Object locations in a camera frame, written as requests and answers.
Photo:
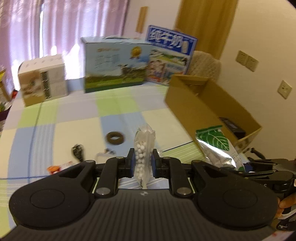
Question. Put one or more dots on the yellow brown curtain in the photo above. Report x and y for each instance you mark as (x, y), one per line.
(209, 21)

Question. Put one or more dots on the checkered bed sheet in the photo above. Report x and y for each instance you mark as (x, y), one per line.
(42, 135)

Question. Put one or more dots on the brown cardboard box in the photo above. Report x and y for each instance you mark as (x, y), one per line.
(199, 102)

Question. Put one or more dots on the blue milk carton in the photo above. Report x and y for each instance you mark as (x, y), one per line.
(171, 53)

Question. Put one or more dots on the pink curtain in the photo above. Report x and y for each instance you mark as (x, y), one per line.
(34, 29)

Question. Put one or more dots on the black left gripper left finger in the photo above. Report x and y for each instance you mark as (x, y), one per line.
(114, 169)

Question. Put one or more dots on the red Doraemon toy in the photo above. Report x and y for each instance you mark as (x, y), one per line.
(57, 168)

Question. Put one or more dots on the clear bag of white beads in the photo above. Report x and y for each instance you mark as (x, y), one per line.
(144, 141)

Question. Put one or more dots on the clear plastic package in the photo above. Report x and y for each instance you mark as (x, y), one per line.
(102, 157)

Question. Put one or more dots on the pure milk cow carton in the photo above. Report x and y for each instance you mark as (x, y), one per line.
(114, 62)

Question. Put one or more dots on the green leaf foil snack bag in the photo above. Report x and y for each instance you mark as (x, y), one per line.
(217, 149)

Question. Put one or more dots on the white beige product box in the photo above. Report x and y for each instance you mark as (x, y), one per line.
(42, 79)

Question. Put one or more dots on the double wall socket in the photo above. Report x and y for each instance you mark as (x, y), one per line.
(248, 61)

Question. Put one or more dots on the beige quilted chair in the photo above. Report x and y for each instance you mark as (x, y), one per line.
(203, 64)

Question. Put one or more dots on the black item inside box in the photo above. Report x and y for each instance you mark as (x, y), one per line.
(235, 129)

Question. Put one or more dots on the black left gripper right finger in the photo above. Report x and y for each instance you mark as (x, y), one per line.
(172, 169)

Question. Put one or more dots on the single wall socket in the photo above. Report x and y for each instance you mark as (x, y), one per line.
(284, 89)

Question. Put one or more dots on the person's hand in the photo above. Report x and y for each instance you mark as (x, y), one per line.
(285, 203)

